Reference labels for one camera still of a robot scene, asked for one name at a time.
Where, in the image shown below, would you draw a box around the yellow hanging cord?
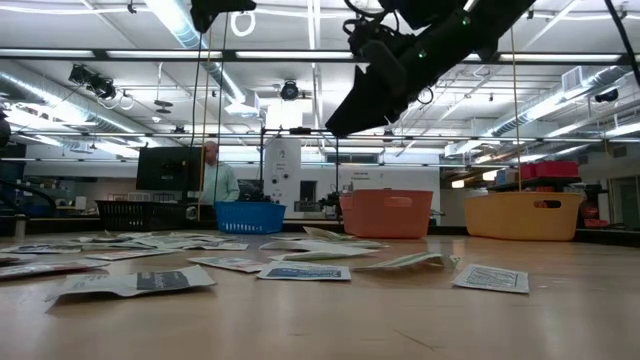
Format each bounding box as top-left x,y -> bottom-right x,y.
197,27 -> 214,221

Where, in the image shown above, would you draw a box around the wall shelf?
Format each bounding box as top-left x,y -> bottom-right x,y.
487,175 -> 584,194

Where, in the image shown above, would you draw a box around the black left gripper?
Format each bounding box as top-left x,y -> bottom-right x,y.
189,0 -> 257,34

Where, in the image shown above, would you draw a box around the black frame stand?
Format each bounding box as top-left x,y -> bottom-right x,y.
258,127 -> 341,221

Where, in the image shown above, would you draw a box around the silver ceiling air duct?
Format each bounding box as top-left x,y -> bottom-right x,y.
144,0 -> 246,104
492,64 -> 631,139

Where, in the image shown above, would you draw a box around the white packet blue print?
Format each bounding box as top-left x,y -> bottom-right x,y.
0,243 -> 84,255
256,260 -> 353,282
134,237 -> 206,250

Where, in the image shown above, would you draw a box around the red storage boxes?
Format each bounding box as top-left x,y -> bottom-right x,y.
519,159 -> 580,180

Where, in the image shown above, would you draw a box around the black hanging cable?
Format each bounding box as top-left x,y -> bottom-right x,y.
213,12 -> 230,202
188,29 -> 204,149

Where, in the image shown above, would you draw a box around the green striped white packet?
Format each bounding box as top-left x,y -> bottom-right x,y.
319,238 -> 390,250
82,241 -> 151,250
303,225 -> 346,241
352,251 -> 461,273

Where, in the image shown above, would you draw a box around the white cable ring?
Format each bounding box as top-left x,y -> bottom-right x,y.
229,9 -> 257,38

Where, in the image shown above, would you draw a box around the white packet dark print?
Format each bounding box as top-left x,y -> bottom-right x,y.
449,263 -> 531,295
44,264 -> 219,304
197,242 -> 250,252
74,233 -> 151,244
0,252 -> 39,266

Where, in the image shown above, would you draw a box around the blue plastic bin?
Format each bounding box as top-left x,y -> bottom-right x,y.
213,200 -> 287,236

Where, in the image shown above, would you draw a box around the black mesh basket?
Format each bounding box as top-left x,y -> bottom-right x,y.
94,199 -> 189,232

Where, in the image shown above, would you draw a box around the orange plastic bin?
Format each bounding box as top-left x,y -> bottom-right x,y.
339,188 -> 435,239

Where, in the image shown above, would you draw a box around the black crossbar with lights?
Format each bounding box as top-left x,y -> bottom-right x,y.
0,47 -> 640,66

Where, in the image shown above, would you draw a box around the white packet red square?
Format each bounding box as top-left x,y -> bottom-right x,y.
187,255 -> 269,274
0,258 -> 110,280
83,248 -> 179,262

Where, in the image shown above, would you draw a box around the person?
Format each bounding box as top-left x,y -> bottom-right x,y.
199,140 -> 241,204

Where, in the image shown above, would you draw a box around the yellow plastic bin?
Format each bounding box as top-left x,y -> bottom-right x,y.
462,191 -> 585,242

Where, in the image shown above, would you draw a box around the black monitor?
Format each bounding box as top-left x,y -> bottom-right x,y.
135,145 -> 207,192

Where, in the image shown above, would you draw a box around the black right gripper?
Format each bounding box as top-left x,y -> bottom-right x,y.
325,22 -> 466,138

